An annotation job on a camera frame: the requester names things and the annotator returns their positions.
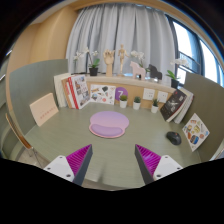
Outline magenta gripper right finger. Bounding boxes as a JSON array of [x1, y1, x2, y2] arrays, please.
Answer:
[[135, 144, 182, 184]]

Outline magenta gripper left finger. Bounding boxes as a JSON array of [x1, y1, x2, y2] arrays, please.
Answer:
[[44, 145, 93, 186]]

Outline black computer mouse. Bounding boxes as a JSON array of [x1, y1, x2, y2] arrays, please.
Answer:
[[166, 131, 182, 145]]

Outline pink round mouse pad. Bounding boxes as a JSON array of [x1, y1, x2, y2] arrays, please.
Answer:
[[89, 111, 129, 138]]

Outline colourful illustrated card right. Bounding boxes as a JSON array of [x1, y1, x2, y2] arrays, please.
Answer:
[[183, 113, 210, 151]]

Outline small potted plant right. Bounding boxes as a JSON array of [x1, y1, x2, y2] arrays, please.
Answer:
[[151, 98, 159, 113]]

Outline small potted plant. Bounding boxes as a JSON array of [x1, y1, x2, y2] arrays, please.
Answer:
[[133, 96, 141, 110], [151, 98, 159, 113], [120, 95, 128, 108]]

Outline beige card with red text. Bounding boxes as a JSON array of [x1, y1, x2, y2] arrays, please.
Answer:
[[30, 93, 59, 126]]

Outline wooden chair backrest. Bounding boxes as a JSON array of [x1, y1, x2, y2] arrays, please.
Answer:
[[4, 112, 44, 168]]

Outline white book spine left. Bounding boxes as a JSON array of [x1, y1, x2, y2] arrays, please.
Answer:
[[54, 73, 70, 107]]

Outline small potted plant middle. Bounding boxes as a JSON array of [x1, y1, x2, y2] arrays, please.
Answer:
[[133, 96, 141, 110]]

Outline black hardcover book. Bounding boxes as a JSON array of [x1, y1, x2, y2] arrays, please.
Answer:
[[160, 89, 187, 122]]

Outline small potted plant left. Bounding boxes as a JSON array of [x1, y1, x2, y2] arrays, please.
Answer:
[[120, 95, 128, 108]]

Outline red-edged picture book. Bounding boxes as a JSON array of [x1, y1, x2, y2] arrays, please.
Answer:
[[68, 75, 90, 109]]

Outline white book behind black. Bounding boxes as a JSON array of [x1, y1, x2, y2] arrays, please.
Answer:
[[174, 88, 194, 124]]

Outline white illustrated card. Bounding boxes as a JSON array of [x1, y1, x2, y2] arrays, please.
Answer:
[[90, 84, 116, 105]]

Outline purple round number sign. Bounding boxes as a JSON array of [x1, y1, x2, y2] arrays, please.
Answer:
[[115, 87, 128, 101]]

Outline white orchid black pot right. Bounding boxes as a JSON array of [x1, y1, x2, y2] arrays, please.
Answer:
[[166, 58, 188, 89]]

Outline white orchid black pot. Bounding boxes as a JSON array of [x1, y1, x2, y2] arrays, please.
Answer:
[[166, 58, 188, 89], [73, 47, 100, 76]]

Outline black horse figurine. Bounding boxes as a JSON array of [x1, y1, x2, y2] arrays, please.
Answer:
[[148, 65, 162, 80]]

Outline pink horse figurine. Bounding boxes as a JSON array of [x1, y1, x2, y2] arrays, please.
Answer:
[[130, 62, 146, 80]]

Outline white orchid black pot left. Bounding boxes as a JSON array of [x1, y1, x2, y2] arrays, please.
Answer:
[[73, 47, 100, 76]]

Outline white orchid behind horse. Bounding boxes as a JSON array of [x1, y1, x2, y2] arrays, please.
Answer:
[[130, 50, 150, 72]]

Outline wooden hand model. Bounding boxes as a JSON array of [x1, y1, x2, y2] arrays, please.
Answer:
[[103, 49, 115, 77]]

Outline wooden mannequin figure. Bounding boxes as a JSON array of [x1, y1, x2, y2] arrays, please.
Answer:
[[118, 44, 128, 71]]

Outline grey curtain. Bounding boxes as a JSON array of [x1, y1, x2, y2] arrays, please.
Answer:
[[66, 3, 175, 73]]

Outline white wall socket right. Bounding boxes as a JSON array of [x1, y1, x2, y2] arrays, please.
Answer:
[[157, 91, 168, 103]]

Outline white wall socket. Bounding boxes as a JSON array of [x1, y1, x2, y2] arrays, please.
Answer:
[[143, 88, 155, 100], [157, 91, 168, 103]]

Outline white wall socket left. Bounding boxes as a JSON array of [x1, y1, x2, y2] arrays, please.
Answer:
[[143, 88, 155, 100]]

